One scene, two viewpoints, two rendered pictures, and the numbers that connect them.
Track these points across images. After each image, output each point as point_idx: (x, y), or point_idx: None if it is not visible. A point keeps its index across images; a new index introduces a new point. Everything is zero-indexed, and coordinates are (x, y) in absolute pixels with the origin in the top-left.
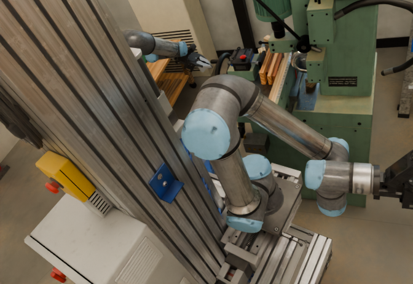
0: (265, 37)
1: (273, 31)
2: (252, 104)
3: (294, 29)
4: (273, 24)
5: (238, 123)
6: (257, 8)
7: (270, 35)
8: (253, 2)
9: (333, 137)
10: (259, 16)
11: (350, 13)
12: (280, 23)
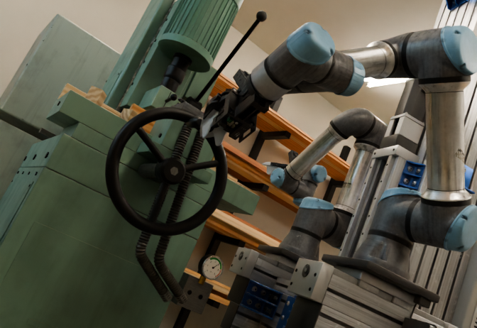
0: (100, 89)
1: (177, 84)
2: (331, 135)
3: (182, 88)
4: (185, 74)
5: (171, 277)
6: (216, 49)
7: (169, 89)
8: (215, 38)
9: (279, 167)
10: (212, 60)
11: None
12: (217, 77)
